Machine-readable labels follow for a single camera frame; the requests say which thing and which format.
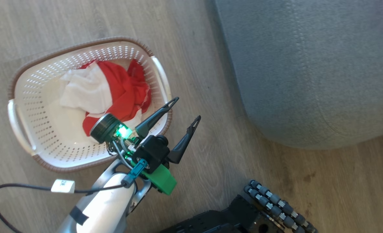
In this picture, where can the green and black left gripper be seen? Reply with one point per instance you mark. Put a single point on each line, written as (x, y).
(160, 181)

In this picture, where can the red basketball jersey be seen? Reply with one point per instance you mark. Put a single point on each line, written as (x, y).
(126, 94)

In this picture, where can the white cloth garment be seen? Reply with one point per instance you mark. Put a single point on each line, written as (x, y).
(84, 90)

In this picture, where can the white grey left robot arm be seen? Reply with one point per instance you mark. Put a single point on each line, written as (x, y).
(107, 207)

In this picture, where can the grey and yellow sofa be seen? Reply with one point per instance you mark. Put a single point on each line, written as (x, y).
(307, 64)

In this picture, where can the white perforated laundry basket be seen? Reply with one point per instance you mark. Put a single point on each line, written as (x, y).
(42, 97)

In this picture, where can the black wheel with grey rollers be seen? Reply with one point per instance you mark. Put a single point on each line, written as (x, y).
(278, 207)

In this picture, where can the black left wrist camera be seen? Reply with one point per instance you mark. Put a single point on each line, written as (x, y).
(151, 150)

